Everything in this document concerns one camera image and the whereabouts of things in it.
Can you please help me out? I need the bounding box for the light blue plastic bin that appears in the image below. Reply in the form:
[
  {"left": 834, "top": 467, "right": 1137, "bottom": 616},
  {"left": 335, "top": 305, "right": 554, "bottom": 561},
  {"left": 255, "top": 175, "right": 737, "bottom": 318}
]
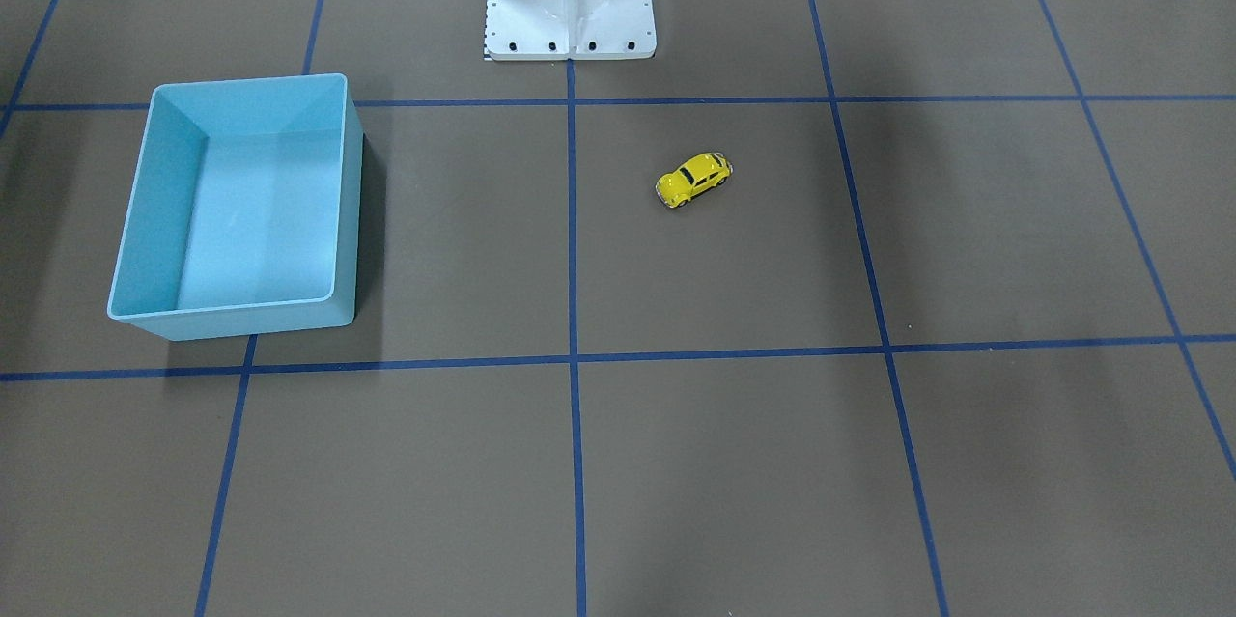
[{"left": 106, "top": 74, "right": 365, "bottom": 341}]

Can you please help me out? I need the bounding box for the yellow beetle toy car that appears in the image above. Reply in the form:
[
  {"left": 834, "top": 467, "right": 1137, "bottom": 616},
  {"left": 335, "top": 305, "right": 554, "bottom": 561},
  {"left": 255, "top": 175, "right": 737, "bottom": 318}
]
[{"left": 655, "top": 152, "right": 734, "bottom": 209}]

